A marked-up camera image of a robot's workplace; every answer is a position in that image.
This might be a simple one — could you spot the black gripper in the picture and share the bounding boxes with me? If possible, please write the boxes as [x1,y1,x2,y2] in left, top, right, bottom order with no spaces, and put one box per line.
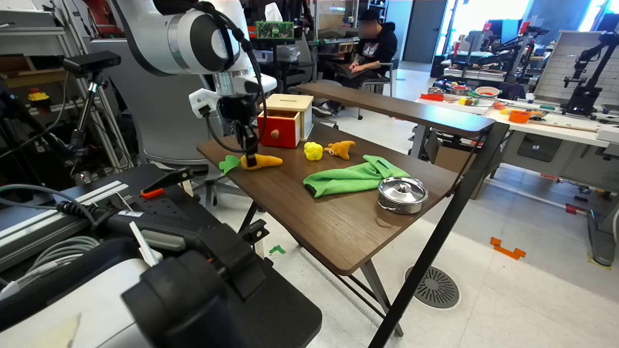
[219,95,259,168]

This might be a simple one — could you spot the orange plush carrot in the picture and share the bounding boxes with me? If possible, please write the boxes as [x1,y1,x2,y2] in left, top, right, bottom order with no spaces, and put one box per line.
[219,155,283,174]

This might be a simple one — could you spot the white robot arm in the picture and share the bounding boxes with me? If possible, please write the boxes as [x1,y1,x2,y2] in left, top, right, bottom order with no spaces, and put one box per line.
[110,0,277,168]

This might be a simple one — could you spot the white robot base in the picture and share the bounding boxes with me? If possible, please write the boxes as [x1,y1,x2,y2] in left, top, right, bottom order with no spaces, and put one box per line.
[0,259,151,348]

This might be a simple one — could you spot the red wooden drawer box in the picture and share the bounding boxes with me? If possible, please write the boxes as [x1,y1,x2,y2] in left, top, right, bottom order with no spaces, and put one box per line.
[257,93,314,149]

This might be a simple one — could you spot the yellow plush toy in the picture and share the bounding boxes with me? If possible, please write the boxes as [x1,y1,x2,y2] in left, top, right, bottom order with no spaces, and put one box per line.
[304,141,323,162]

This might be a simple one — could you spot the orange plush toy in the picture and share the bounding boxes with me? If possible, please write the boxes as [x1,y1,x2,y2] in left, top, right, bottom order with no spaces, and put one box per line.
[325,139,354,160]

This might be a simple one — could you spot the left orange clamp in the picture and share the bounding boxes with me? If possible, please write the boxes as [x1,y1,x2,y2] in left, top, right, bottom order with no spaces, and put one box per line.
[139,187,165,201]

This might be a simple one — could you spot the green tape marker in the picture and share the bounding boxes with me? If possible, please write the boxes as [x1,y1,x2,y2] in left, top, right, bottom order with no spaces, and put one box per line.
[269,245,286,255]

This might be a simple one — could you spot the green cloth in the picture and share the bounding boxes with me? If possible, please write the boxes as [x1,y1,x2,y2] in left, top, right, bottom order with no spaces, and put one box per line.
[304,155,408,199]

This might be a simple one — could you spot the seated person in black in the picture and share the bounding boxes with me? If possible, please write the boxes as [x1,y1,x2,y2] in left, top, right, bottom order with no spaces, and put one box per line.
[323,10,397,89]

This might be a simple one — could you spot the round floor drain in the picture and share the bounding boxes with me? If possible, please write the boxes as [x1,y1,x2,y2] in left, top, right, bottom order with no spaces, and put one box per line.
[414,267,461,309]

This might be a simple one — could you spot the orange floor tape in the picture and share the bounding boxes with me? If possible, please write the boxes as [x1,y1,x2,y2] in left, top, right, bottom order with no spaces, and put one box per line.
[490,238,526,261]

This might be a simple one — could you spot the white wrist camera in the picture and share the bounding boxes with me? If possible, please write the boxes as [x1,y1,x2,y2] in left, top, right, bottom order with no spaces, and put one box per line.
[188,89,221,118]

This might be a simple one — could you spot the left aluminium rail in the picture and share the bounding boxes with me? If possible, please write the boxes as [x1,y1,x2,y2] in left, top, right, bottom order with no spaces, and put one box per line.
[0,182,126,245]

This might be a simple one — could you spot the black camera tripod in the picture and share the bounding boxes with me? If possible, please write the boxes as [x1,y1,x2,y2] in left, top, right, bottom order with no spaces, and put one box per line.
[62,50,136,184]

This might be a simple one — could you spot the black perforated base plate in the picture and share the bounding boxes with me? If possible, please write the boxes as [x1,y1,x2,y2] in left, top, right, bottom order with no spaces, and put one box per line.
[103,166,323,348]

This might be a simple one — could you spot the coiled grey cable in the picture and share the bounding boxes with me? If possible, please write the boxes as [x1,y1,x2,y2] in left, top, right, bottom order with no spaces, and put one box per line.
[0,234,103,296]

